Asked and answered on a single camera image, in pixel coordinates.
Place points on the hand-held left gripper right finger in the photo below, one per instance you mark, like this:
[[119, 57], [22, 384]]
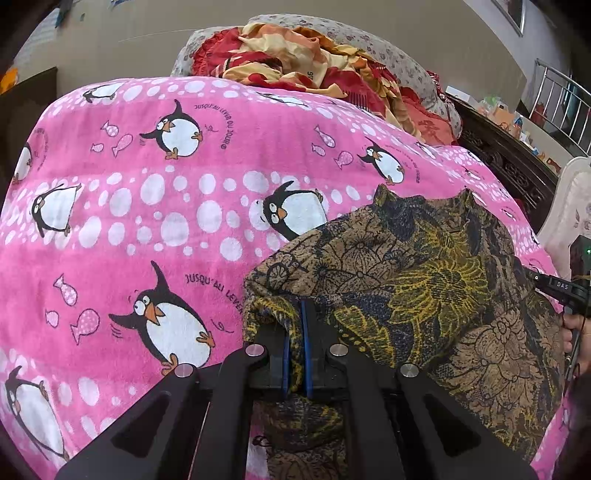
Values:
[[306, 360]]

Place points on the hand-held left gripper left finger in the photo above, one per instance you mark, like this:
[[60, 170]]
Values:
[[286, 369]]

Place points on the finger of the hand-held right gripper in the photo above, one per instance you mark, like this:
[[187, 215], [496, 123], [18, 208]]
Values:
[[525, 274]]

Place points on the brown floral patterned garment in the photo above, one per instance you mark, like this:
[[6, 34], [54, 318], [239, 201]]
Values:
[[415, 286]]

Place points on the person's right hand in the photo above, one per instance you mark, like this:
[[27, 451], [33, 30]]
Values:
[[575, 334]]

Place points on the dark carved wooden headboard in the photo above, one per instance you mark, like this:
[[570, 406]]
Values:
[[508, 157]]

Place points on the plastic bottle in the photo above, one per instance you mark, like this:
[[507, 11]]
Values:
[[518, 127]]

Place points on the cardboard box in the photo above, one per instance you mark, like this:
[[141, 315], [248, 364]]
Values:
[[503, 115]]

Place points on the clear plastic bag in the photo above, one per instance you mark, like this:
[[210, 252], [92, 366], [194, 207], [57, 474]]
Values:
[[489, 106]]

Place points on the white box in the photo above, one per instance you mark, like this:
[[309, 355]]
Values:
[[461, 94]]

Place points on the steel railing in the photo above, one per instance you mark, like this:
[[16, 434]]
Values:
[[537, 83]]

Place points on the pink penguin print blanket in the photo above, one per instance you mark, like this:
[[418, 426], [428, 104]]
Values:
[[138, 207]]

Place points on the grey floral pillow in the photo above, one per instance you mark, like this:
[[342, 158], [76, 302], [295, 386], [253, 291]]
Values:
[[397, 50]]

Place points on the red and yellow crumpled quilt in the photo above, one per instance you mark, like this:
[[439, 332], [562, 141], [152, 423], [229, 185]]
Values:
[[277, 50]]

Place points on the orange plastic basket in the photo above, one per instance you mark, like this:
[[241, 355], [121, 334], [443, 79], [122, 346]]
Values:
[[7, 77]]

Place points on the framed wall picture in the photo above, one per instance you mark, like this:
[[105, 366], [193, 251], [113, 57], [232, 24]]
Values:
[[510, 16]]

